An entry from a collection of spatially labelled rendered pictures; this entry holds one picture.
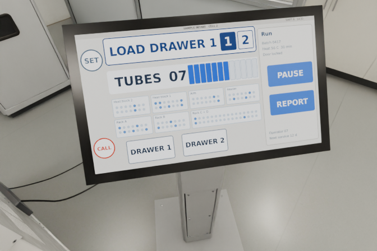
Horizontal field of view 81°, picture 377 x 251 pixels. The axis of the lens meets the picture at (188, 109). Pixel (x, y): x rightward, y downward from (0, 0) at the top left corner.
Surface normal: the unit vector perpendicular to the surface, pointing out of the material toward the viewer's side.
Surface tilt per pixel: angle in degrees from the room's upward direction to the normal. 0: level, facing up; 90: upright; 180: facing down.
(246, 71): 50
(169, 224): 5
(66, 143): 0
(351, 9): 90
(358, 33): 90
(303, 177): 1
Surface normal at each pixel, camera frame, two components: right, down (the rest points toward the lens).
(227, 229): 0.07, -0.72
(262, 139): 0.11, 0.07
